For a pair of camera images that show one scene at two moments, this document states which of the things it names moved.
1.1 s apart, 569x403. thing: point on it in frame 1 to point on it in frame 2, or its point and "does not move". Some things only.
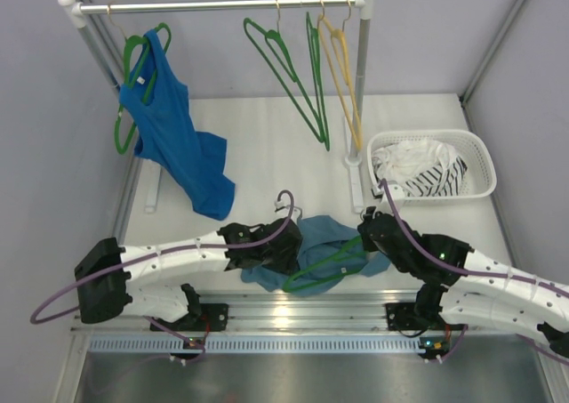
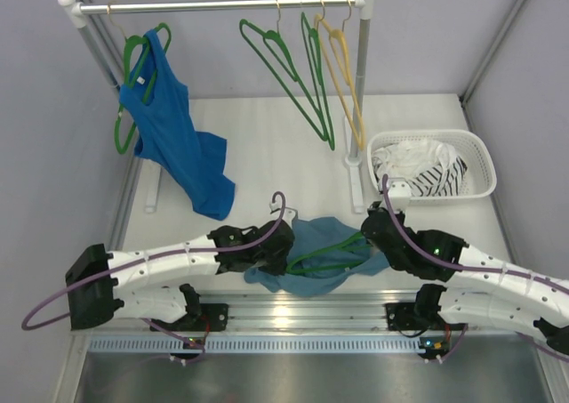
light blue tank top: (331, 250) does not move
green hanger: (317, 282) to (357, 237)
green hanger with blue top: (129, 44) does not move
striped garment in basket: (434, 181) does not move
